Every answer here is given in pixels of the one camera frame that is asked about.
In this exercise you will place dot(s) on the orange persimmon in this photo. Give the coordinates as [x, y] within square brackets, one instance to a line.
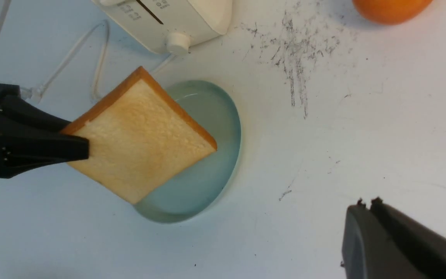
[390, 12]

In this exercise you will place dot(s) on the toast slice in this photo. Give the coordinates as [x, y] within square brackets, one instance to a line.
[139, 138]

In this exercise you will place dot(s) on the white two-slot toaster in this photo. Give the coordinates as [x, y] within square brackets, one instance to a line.
[170, 26]

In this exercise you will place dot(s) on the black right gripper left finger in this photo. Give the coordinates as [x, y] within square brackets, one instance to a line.
[368, 251]

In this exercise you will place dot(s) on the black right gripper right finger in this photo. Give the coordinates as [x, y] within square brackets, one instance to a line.
[423, 247]

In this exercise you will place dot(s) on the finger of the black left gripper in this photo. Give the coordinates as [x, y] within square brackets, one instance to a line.
[24, 148]
[13, 107]

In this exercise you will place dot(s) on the light blue plate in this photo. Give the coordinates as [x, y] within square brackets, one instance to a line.
[199, 186]

